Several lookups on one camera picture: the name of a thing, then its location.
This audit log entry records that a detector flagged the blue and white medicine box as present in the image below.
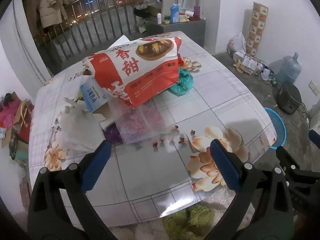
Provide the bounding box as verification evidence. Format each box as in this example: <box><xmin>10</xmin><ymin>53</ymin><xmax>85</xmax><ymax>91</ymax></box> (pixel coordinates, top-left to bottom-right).
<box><xmin>80</xmin><ymin>79</ymin><xmax>112</xmax><ymax>119</ymax></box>

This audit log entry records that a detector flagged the empty blue water jug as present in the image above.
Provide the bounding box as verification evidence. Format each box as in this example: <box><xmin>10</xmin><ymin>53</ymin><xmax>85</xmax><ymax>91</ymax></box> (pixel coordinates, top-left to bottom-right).
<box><xmin>276</xmin><ymin>52</ymin><xmax>302</xmax><ymax>88</ymax></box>

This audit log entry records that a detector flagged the red and white paper bag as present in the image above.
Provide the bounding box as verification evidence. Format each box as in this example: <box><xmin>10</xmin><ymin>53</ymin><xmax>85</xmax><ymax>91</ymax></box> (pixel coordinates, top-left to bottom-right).
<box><xmin>82</xmin><ymin>36</ymin><xmax>182</xmax><ymax>109</ymax></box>

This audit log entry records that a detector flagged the metal balcony railing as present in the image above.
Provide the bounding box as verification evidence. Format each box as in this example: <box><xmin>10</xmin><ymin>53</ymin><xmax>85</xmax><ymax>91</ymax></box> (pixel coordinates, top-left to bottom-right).
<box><xmin>32</xmin><ymin>0</ymin><xmax>150</xmax><ymax>68</ymax></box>

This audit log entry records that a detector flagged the tall patterned cardboard box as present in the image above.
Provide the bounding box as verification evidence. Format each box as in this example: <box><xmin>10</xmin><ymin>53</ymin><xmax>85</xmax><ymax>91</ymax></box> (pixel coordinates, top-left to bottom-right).
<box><xmin>246</xmin><ymin>2</ymin><xmax>269</xmax><ymax>57</ymax></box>

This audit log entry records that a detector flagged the blue plastic basket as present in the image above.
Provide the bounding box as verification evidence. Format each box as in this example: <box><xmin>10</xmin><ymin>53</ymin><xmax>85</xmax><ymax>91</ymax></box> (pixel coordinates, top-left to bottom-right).
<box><xmin>264</xmin><ymin>107</ymin><xmax>287</xmax><ymax>150</ymax></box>

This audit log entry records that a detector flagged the pile of paper litter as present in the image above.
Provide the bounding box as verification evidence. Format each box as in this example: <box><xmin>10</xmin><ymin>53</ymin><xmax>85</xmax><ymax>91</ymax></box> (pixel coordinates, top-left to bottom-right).
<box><xmin>232</xmin><ymin>51</ymin><xmax>278</xmax><ymax>87</ymax></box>

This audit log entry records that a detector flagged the green plastic bag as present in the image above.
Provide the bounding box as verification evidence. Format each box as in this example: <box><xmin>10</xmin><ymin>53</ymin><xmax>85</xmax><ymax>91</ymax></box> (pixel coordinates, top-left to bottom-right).
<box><xmin>167</xmin><ymin>67</ymin><xmax>194</xmax><ymax>97</ymax></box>

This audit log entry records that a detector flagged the beige hanging coat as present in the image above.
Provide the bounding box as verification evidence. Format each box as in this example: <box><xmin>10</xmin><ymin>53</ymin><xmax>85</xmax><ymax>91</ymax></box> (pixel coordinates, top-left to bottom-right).
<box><xmin>37</xmin><ymin>0</ymin><xmax>70</xmax><ymax>28</ymax></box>

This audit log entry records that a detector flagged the dark grey rice cooker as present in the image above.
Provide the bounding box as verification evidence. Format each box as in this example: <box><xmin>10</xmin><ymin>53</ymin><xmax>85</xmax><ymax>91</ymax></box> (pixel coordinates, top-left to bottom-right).
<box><xmin>276</xmin><ymin>81</ymin><xmax>303</xmax><ymax>115</ymax></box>

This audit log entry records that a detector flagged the pink cloth bundle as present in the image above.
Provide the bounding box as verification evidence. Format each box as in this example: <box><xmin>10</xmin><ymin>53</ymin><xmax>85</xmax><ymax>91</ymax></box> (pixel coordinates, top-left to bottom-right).
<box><xmin>0</xmin><ymin>100</ymin><xmax>22</xmax><ymax>128</ymax></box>

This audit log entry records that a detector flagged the purple snack packet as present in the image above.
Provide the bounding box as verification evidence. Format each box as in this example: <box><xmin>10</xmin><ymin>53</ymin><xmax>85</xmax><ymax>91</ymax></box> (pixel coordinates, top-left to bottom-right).
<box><xmin>104</xmin><ymin>124</ymin><xmax>124</xmax><ymax>144</ymax></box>

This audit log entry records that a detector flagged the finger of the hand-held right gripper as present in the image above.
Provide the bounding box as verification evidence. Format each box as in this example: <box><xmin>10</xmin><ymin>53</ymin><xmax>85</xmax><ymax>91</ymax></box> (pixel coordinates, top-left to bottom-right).
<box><xmin>308</xmin><ymin>129</ymin><xmax>320</xmax><ymax>145</ymax></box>
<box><xmin>276</xmin><ymin>145</ymin><xmax>320</xmax><ymax>213</ymax></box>

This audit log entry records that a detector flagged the grey cabinet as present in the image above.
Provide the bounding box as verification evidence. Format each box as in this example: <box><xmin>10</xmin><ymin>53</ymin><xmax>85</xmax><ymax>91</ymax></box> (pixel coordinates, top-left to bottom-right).
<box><xmin>145</xmin><ymin>19</ymin><xmax>207</xmax><ymax>49</ymax></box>

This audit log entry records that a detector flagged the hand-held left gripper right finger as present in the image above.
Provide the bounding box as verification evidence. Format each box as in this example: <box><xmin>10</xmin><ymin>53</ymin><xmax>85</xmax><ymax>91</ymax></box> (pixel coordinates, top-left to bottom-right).
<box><xmin>209</xmin><ymin>139</ymin><xmax>294</xmax><ymax>240</ymax></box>

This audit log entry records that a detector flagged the blue detergent bottle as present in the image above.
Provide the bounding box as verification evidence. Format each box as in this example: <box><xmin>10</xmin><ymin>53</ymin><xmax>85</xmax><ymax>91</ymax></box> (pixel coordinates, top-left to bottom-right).
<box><xmin>169</xmin><ymin>3</ymin><xmax>181</xmax><ymax>24</ymax></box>

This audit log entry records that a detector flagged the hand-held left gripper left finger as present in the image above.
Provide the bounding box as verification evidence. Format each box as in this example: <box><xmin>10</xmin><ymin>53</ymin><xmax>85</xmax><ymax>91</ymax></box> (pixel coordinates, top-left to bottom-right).
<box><xmin>27</xmin><ymin>140</ymin><xmax>118</xmax><ymax>240</ymax></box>

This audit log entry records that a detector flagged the white paper sheet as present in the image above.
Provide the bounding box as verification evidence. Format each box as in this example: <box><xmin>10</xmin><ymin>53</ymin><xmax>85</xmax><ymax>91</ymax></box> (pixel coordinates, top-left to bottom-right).
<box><xmin>107</xmin><ymin>35</ymin><xmax>133</xmax><ymax>49</ymax></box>

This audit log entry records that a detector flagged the white plastic bag with print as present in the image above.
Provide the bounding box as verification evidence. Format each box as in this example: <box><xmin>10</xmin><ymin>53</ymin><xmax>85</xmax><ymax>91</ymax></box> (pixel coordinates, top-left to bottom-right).
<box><xmin>227</xmin><ymin>32</ymin><xmax>247</xmax><ymax>55</ymax></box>

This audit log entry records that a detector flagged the clear pink-printed plastic bag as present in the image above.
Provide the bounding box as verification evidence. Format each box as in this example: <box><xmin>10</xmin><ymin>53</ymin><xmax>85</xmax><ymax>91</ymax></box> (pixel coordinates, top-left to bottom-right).
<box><xmin>110</xmin><ymin>102</ymin><xmax>185</xmax><ymax>147</ymax></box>

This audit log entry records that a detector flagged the white wall socket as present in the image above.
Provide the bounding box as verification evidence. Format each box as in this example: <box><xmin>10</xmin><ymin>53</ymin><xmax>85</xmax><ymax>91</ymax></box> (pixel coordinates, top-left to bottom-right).
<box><xmin>309</xmin><ymin>80</ymin><xmax>320</xmax><ymax>95</ymax></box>

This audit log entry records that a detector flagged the brown hanging coat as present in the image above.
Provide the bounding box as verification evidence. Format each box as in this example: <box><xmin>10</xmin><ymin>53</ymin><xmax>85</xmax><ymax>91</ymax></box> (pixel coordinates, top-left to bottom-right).
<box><xmin>25</xmin><ymin>0</ymin><xmax>42</xmax><ymax>35</ymax></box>

